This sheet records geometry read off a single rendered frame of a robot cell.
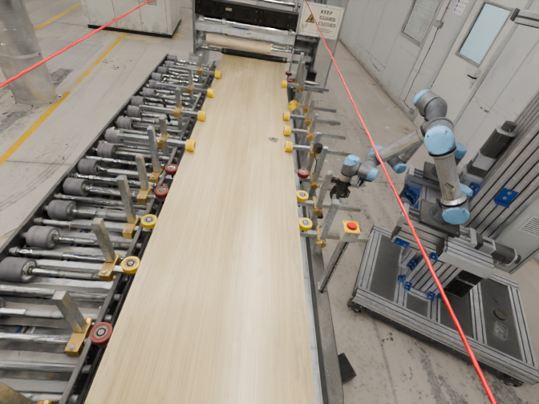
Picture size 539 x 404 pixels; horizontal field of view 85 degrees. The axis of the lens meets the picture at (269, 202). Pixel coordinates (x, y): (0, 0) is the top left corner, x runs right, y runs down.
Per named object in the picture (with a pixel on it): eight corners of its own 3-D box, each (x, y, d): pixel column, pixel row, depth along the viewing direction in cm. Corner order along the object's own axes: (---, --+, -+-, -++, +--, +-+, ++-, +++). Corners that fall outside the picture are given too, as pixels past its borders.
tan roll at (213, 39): (310, 58, 381) (312, 48, 372) (310, 62, 372) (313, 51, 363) (198, 41, 368) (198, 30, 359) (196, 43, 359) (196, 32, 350)
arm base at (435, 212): (452, 213, 177) (462, 201, 170) (453, 229, 166) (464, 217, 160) (427, 204, 180) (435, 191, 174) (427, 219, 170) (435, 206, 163)
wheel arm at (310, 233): (365, 240, 185) (367, 235, 182) (366, 244, 183) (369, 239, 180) (297, 232, 181) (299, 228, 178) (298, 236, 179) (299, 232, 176)
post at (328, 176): (313, 224, 207) (332, 170, 175) (313, 228, 204) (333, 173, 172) (308, 224, 207) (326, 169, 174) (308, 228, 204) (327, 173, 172)
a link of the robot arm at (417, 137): (446, 106, 144) (362, 152, 178) (446, 113, 137) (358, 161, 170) (458, 124, 147) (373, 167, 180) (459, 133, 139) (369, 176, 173)
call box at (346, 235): (351, 232, 138) (358, 221, 133) (354, 244, 133) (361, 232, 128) (338, 231, 138) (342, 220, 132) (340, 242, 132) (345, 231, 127)
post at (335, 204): (317, 253, 189) (339, 199, 156) (317, 257, 186) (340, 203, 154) (311, 252, 188) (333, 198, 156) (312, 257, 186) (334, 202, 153)
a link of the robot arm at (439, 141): (471, 209, 157) (451, 115, 136) (472, 227, 146) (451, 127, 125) (445, 212, 164) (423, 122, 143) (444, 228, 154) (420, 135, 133)
